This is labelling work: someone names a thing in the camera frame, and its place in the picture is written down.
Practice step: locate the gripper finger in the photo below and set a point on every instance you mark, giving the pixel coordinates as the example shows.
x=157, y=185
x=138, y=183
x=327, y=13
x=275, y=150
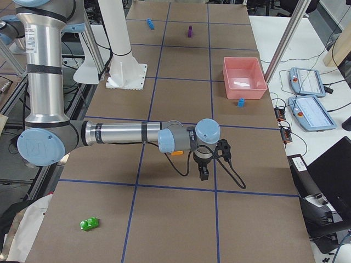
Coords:
x=204, y=174

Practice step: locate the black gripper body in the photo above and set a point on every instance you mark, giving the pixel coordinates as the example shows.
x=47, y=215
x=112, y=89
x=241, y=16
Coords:
x=202, y=164

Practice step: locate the green duplo block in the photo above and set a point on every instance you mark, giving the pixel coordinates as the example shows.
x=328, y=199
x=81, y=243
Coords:
x=89, y=224

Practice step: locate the long blue duplo block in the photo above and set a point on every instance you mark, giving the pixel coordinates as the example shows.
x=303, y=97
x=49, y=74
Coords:
x=150, y=24

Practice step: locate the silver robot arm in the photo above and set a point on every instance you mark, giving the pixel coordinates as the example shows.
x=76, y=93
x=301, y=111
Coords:
x=49, y=134

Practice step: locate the pink plastic box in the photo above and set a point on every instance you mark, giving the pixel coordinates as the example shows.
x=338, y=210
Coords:
x=243, y=78

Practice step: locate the orange duplo block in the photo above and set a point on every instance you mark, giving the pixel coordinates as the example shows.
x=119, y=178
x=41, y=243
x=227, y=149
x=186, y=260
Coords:
x=177, y=153

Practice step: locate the small blue duplo block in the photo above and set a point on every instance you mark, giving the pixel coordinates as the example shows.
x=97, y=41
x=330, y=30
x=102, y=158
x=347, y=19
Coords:
x=241, y=102

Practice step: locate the near teach pendant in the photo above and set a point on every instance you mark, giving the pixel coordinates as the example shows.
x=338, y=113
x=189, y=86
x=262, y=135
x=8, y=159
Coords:
x=310, y=113

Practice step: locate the teach pendant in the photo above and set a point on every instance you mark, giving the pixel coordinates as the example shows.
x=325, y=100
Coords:
x=310, y=113
x=305, y=81

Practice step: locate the black laptop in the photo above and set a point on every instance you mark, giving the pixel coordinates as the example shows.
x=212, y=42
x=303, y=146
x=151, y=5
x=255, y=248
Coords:
x=331, y=173

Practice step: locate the far teach pendant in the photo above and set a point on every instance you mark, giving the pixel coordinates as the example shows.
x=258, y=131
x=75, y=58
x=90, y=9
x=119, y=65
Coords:
x=305, y=81

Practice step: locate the purple duplo block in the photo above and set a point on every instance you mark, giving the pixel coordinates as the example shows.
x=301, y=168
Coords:
x=190, y=31

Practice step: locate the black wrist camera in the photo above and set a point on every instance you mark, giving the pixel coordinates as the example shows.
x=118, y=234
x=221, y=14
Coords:
x=223, y=150

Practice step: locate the white camera stand column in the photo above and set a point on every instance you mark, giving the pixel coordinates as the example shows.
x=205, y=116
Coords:
x=125, y=72

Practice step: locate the aluminium frame post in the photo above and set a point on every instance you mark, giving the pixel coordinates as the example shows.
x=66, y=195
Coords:
x=291, y=27

